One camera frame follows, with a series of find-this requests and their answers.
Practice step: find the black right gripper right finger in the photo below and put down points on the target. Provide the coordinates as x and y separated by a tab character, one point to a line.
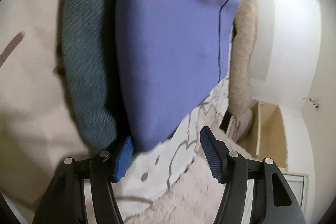
254	191

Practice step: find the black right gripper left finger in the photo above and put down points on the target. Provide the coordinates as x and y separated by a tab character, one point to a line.
64	199

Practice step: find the purple blue garment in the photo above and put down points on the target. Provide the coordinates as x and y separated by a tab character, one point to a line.
171	54

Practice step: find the white door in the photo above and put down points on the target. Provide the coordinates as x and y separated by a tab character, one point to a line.
299	183

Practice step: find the wooden footboard shelf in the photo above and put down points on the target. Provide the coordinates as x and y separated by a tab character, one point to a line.
266	138

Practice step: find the bear pattern bed sheet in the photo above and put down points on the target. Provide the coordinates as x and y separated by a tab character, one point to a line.
168	184

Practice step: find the tan fluffy blanket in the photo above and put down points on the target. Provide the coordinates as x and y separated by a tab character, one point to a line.
245	27

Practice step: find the dark teal folded garment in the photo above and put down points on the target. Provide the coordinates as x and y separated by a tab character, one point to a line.
89	59

